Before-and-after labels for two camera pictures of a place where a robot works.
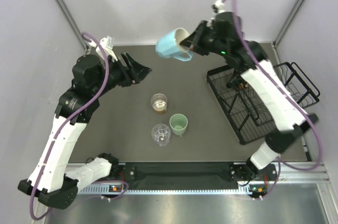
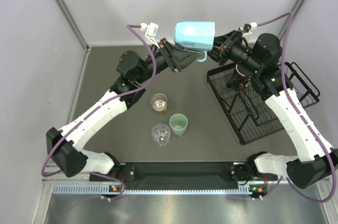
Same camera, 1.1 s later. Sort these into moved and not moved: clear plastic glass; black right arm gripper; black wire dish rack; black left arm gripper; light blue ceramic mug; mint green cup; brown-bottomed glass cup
Moved: black left arm gripper; black right arm gripper; light blue ceramic mug
Not moved: mint green cup; brown-bottomed glass cup; black wire dish rack; clear plastic glass
